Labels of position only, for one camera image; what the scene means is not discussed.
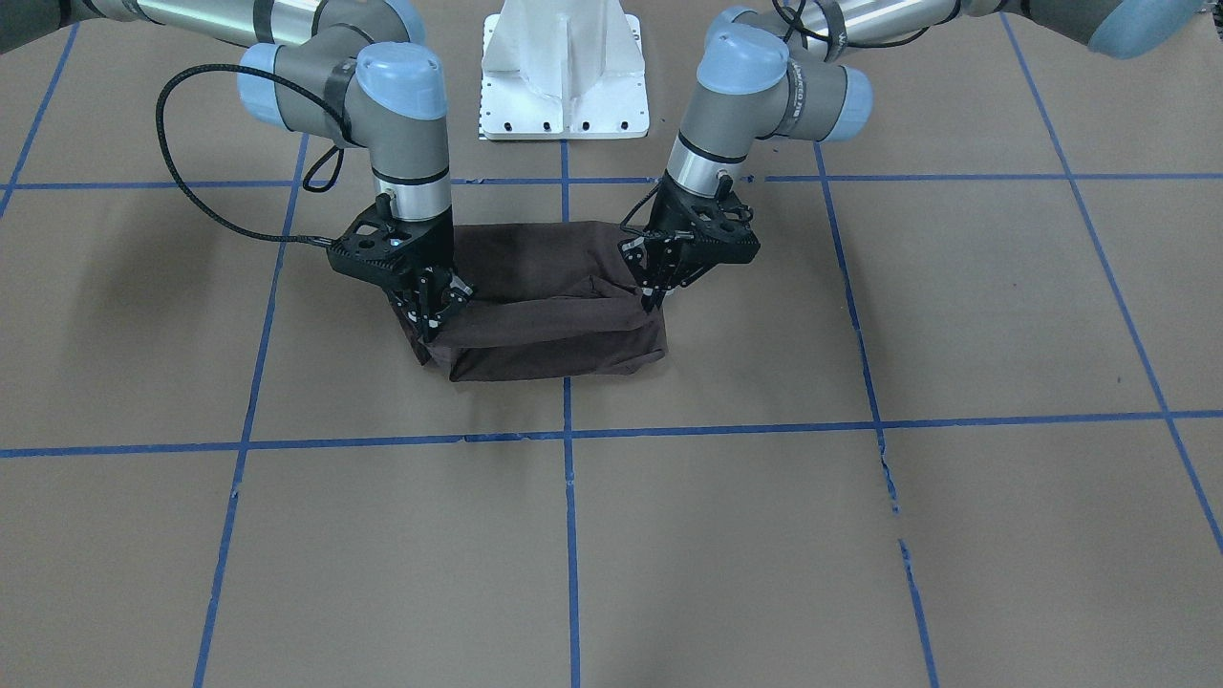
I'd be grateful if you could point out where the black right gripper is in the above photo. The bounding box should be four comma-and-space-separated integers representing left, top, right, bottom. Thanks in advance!
327, 196, 475, 343

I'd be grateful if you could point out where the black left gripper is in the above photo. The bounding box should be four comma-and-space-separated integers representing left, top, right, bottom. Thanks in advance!
616, 176, 761, 312

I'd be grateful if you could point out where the brown t-shirt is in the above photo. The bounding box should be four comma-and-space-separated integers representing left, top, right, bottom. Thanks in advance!
395, 221, 667, 382

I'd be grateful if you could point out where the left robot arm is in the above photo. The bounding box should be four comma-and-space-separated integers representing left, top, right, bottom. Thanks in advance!
619, 1, 1201, 310

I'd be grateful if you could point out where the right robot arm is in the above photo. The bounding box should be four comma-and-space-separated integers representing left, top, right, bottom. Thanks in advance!
1, 1, 473, 343

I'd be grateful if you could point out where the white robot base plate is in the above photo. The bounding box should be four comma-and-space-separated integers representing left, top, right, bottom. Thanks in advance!
478, 1, 651, 141

